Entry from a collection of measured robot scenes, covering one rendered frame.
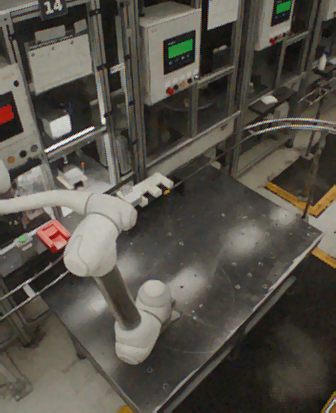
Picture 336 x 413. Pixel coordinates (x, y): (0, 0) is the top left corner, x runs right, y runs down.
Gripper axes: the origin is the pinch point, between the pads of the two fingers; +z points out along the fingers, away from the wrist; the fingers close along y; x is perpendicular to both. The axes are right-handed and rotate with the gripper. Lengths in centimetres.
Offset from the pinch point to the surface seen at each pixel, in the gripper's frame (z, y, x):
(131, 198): 19, -64, 7
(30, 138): -35.7, -22.7, -9.4
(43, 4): -90, -43, -10
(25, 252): 14.9, 2.0, 2.8
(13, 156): -31.2, -12.4, -9.1
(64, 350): 112, 8, 9
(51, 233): 16.9, -15.0, -0.5
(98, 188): 21, -56, -15
